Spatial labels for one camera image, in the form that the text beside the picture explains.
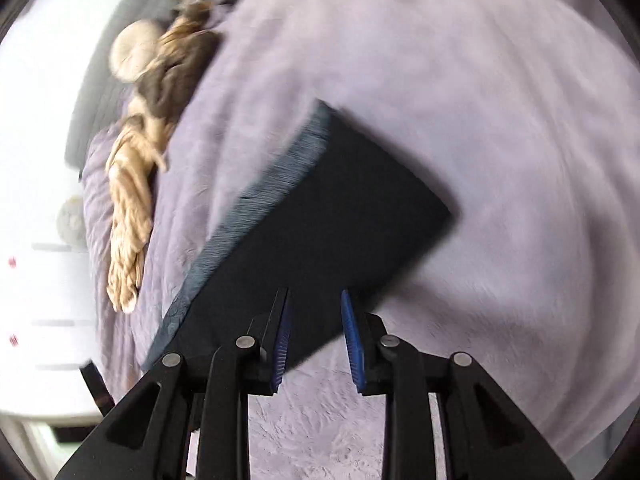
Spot black pants patterned side stripe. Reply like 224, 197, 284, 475
146, 103, 454, 366

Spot round white plush toy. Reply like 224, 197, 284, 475
56, 195, 87, 252

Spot cream striped garment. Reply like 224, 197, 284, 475
105, 113, 170, 313

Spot lavender embossed bed blanket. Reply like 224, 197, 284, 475
82, 0, 639, 479

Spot round cream pillow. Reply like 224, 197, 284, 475
108, 20, 164, 82

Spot brown grey garment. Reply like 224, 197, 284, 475
136, 0, 221, 124

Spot grey quilted headboard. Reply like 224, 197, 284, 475
65, 0, 174, 170

